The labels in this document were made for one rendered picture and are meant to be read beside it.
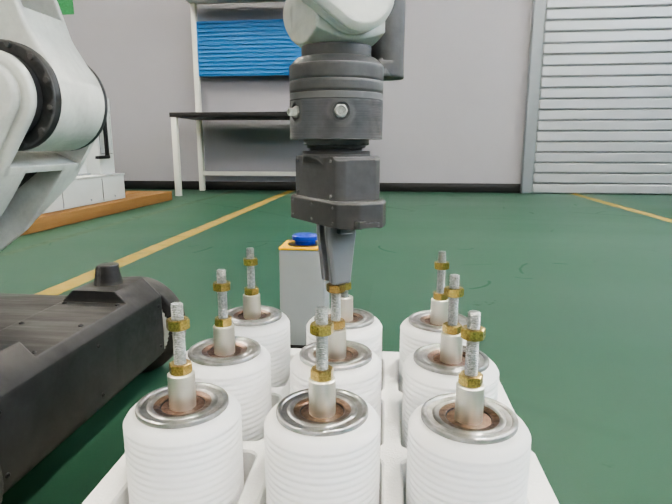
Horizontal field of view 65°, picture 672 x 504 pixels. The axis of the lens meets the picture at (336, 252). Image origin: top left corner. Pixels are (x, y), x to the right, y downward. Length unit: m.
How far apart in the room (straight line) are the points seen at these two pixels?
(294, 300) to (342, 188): 0.37
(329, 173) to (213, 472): 0.27
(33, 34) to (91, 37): 5.62
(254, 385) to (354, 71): 0.32
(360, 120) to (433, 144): 5.04
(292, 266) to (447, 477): 0.46
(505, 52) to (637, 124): 1.41
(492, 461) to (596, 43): 5.46
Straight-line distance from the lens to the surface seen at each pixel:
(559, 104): 5.62
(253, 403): 0.56
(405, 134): 5.50
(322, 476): 0.43
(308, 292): 0.81
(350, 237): 0.52
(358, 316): 0.67
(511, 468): 0.43
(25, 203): 0.97
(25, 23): 0.85
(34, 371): 0.80
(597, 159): 5.72
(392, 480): 0.50
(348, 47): 0.49
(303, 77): 0.49
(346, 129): 0.47
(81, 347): 0.88
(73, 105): 0.83
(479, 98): 5.57
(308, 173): 0.51
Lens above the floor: 0.47
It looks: 11 degrees down
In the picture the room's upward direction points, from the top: straight up
